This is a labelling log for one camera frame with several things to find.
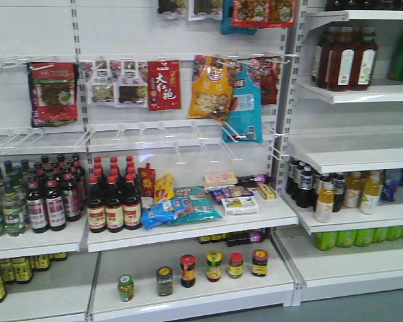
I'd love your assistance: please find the yellow snack bag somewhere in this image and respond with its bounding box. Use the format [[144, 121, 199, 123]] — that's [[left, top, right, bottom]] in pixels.
[[154, 173, 175, 204]]

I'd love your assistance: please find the blue snack packet hanging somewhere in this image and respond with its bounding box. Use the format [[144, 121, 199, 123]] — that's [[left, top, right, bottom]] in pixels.
[[222, 61, 263, 143]]

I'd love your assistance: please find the red spout pouch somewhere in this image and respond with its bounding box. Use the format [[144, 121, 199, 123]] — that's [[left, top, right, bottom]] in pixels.
[[138, 162, 156, 209]]

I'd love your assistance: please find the yellow white fungus packet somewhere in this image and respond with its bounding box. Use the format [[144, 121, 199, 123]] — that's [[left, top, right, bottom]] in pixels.
[[188, 54, 232, 123]]

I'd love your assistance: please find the red Da Hong Pao packet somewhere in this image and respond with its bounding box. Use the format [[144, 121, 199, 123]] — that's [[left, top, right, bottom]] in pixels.
[[148, 60, 181, 111]]

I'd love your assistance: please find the white peppercorn packet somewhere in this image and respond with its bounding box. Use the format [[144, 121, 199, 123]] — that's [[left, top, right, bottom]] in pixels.
[[117, 59, 148, 108]]

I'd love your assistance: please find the white fennel seed packet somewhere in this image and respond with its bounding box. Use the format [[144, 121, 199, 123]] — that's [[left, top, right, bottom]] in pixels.
[[85, 59, 116, 105]]

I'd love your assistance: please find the red pickled vegetable packet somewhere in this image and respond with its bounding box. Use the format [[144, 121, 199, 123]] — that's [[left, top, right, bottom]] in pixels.
[[27, 62, 79, 127]]

